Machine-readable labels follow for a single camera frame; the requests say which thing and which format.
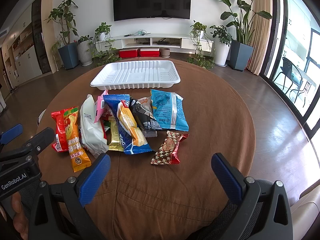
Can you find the clear orange cake pack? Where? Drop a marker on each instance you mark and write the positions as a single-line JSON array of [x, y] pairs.
[[146, 102]]

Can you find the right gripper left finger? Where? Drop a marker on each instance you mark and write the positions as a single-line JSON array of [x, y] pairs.
[[80, 191]]

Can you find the beige curtain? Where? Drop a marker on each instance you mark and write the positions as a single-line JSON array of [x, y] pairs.
[[261, 35]]

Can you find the blue biscuit pack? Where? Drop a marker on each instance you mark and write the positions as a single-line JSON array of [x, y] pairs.
[[131, 137]]

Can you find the orange snack bar pack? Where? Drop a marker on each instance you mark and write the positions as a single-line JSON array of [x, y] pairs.
[[78, 156]]

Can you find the brown round tablecloth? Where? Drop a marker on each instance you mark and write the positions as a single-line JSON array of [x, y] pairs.
[[138, 200]]

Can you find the red snack bag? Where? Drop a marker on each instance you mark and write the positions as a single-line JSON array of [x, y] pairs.
[[60, 144]]

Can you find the black balcony chair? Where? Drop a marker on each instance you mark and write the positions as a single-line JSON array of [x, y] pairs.
[[291, 72]]

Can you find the white tv console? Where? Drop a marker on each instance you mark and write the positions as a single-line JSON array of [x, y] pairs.
[[176, 43]]

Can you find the plant in white tall pot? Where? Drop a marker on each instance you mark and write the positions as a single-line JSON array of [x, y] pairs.
[[222, 44]]

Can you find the trailing pothos plant left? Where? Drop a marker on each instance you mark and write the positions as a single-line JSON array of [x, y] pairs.
[[101, 46]]

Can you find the wall mounted black television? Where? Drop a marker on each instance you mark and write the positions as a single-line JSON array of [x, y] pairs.
[[131, 9]]

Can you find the white plastic tray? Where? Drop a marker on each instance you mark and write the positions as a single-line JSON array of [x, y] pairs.
[[137, 74]]

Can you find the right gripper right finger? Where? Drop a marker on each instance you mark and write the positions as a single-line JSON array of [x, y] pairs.
[[241, 191]]

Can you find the trailing pothos plant right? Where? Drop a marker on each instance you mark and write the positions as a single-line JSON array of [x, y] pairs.
[[197, 33]]

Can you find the right red storage box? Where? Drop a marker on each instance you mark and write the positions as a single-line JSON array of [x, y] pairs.
[[149, 52]]

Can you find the tall plant blue pot left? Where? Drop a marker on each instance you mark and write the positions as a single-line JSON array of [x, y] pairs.
[[64, 17]]

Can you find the trailing pothos plant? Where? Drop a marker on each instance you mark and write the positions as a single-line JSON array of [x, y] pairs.
[[197, 33], [101, 46]]

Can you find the light blue snack bag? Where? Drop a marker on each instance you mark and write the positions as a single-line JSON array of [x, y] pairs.
[[168, 110]]

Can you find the small brown pot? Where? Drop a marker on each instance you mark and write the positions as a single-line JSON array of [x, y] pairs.
[[165, 52]]

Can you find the left red storage box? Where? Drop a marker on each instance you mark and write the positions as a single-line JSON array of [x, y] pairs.
[[128, 53]]

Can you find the red star candy pack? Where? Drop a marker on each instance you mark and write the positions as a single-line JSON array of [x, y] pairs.
[[167, 152]]

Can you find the gold wafer pack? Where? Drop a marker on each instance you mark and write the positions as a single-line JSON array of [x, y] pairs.
[[115, 144]]

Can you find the pink cartoon snack bag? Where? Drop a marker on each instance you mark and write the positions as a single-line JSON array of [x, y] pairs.
[[99, 106]]

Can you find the red storage box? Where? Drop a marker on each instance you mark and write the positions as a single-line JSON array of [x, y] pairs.
[[128, 53], [149, 52]]

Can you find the black sliding door frame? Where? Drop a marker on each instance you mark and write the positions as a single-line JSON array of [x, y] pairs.
[[295, 35]]

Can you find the plant in white ribbed pot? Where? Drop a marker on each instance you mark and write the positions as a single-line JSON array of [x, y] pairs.
[[84, 50]]

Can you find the white snack bag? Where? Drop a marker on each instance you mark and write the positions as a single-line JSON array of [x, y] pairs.
[[93, 137]]

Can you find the white cabinet wall unit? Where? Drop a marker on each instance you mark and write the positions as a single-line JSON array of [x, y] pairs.
[[19, 53]]

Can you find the left human hand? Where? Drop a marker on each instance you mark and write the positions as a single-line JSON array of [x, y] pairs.
[[20, 221]]

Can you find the black snack pack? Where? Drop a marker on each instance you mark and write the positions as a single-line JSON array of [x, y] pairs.
[[143, 117]]

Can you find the large leaf plant grey pot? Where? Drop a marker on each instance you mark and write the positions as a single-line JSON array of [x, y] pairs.
[[241, 50]]

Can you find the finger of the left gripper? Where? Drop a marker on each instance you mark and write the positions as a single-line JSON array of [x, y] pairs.
[[11, 134], [36, 144]]

